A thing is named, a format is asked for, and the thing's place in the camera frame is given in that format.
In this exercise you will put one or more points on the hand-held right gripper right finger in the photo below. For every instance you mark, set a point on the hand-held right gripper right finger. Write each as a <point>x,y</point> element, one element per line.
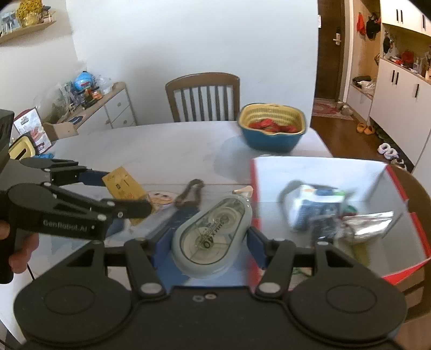
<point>257,249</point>

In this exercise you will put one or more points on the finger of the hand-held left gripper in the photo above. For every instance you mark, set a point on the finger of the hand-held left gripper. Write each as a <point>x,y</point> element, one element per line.
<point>128,208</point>
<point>96,178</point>

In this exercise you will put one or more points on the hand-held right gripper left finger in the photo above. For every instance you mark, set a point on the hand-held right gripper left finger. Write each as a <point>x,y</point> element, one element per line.
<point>161,250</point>

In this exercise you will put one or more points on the yellow box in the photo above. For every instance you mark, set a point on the yellow box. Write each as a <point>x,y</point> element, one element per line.
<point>123,183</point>

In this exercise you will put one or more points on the grey correction tape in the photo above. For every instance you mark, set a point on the grey correction tape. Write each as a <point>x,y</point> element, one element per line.
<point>208,242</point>

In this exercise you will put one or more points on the red cardboard box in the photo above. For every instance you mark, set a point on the red cardboard box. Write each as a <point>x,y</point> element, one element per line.
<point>336,171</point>

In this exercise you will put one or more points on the silver foil packet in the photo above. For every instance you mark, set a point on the silver foil packet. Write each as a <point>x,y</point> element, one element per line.
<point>370,225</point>

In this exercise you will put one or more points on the person's left hand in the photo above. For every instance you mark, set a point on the person's left hand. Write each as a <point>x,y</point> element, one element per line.
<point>25,249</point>

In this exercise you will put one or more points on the cartoon face card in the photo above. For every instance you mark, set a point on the cartoon face card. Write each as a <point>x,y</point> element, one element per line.
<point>161,198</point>

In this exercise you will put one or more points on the brown cardboard box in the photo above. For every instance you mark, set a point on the brown cardboard box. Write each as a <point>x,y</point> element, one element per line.
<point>60,129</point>

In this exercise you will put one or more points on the white blue packet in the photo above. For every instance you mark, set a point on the white blue packet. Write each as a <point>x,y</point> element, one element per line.
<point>313,205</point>

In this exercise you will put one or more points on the small black pouch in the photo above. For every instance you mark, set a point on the small black pouch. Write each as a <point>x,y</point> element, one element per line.
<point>326,227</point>

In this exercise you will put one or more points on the yellow holder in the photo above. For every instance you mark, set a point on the yellow holder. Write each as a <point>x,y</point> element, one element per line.
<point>22,148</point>

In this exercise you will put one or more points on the white drawer sideboard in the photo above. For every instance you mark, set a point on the white drawer sideboard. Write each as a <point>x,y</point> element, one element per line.
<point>118,107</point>

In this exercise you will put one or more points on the red white printed package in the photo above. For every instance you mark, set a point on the red white printed package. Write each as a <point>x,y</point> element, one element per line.
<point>32,129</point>

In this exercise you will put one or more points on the blue round toy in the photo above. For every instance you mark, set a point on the blue round toy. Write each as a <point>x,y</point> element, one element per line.
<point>84,80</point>

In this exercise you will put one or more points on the blue bowl with woven lining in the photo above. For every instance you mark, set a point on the blue bowl with woven lining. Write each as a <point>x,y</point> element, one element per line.
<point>269,143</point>

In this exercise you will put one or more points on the pile of red trinkets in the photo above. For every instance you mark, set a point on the pile of red trinkets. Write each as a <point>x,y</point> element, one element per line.
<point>269,126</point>

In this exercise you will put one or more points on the patterned doormat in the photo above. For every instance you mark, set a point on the patterned doormat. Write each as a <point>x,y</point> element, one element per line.
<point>328,111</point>

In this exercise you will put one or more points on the orange slippers pair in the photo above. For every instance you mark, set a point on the orange slippers pair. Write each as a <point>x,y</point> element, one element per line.
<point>365,129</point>

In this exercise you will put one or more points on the white spotted slippers pair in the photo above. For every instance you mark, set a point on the white spotted slippers pair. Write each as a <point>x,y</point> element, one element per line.
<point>389,151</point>

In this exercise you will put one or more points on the gold ornament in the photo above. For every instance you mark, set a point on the gold ornament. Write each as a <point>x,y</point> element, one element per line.
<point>30,11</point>

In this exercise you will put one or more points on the brown door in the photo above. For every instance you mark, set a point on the brown door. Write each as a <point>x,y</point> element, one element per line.
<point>328,67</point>

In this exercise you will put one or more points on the red object on cabinet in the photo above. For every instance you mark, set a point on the red object on cabinet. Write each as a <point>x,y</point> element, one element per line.
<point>406,57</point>

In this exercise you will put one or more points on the red hat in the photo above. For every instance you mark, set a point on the red hat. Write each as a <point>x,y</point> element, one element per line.
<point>361,23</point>

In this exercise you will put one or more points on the black hat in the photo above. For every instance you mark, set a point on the black hat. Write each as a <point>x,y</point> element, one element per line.
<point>373,25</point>

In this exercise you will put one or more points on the wooden wall shelf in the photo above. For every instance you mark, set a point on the wooden wall shelf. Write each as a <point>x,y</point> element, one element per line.
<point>28,30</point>

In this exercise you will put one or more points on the white wooden wall cabinet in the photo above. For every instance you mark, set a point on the white wooden wall cabinet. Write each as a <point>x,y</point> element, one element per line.
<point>390,91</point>

